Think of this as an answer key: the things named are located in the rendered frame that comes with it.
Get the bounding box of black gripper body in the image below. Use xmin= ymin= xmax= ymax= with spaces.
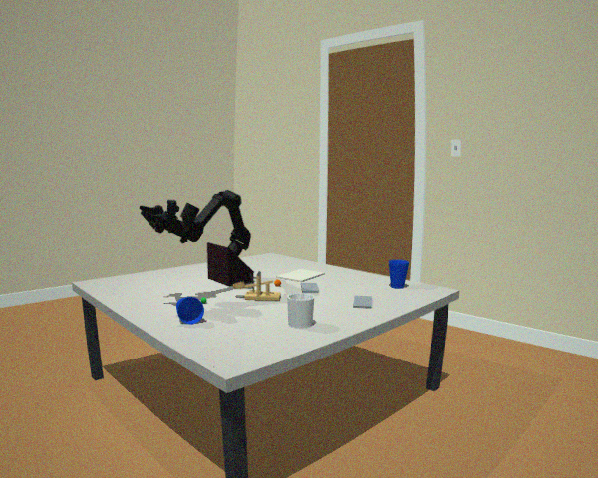
xmin=154 ymin=205 xmax=179 ymax=233

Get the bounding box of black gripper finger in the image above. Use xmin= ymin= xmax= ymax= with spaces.
xmin=141 ymin=211 xmax=162 ymax=229
xmin=140 ymin=206 xmax=158 ymax=214

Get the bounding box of blue cup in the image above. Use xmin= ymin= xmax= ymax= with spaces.
xmin=388 ymin=260 xmax=409 ymax=289
xmin=176 ymin=297 xmax=204 ymax=325

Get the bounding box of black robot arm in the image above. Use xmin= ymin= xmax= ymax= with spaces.
xmin=166 ymin=190 xmax=251 ymax=257

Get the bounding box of white cup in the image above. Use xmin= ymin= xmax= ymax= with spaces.
xmin=287 ymin=294 xmax=314 ymax=329

